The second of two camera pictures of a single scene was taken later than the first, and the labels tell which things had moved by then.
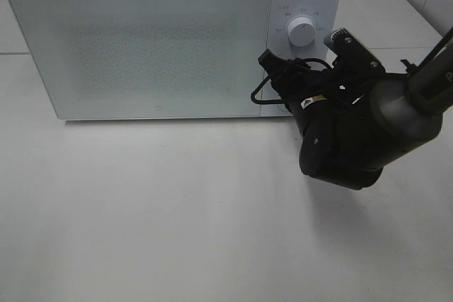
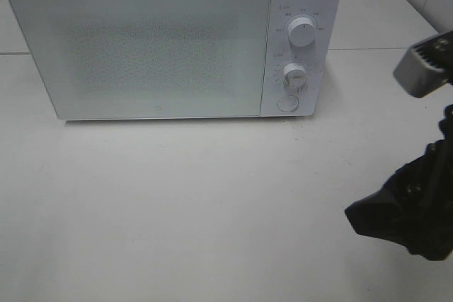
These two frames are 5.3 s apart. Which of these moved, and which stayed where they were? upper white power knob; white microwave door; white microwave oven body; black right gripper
Moved: black right gripper
Stayed: white microwave door; white microwave oven body; upper white power knob
